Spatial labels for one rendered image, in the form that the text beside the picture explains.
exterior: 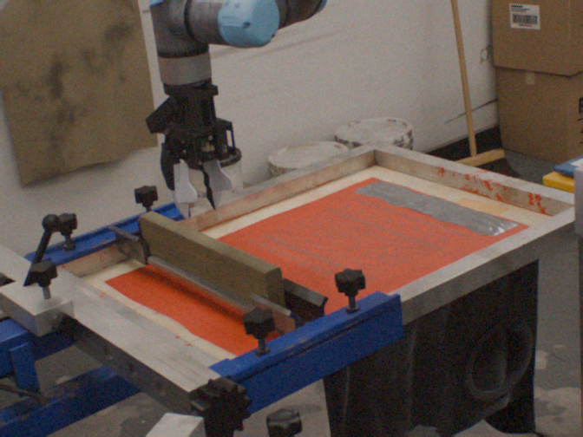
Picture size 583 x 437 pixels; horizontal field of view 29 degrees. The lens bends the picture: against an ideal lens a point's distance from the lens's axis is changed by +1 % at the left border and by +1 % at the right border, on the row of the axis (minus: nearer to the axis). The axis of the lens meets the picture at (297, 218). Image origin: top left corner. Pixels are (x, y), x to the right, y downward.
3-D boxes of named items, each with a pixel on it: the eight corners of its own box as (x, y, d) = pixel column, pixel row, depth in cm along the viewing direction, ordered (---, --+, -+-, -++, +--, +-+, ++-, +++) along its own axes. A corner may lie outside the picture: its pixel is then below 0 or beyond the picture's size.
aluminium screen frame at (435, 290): (376, 157, 233) (375, 140, 232) (610, 224, 190) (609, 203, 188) (32, 288, 191) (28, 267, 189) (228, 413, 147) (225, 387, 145)
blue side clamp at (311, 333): (381, 327, 167) (377, 284, 164) (404, 337, 163) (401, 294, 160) (215, 408, 150) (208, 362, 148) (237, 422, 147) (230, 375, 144)
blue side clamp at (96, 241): (180, 235, 209) (175, 200, 206) (195, 242, 205) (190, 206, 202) (32, 291, 192) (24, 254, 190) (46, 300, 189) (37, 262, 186)
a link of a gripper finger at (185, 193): (188, 229, 165) (190, 168, 163) (167, 219, 169) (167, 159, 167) (206, 226, 167) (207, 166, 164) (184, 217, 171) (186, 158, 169)
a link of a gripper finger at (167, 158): (165, 192, 166) (166, 133, 164) (159, 189, 167) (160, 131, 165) (192, 188, 169) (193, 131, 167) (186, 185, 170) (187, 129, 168)
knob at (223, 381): (229, 410, 142) (222, 359, 139) (256, 427, 138) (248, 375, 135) (180, 435, 138) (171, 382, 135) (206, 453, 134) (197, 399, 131)
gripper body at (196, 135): (196, 173, 161) (184, 93, 157) (164, 161, 168) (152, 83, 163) (239, 159, 165) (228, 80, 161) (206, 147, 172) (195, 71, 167)
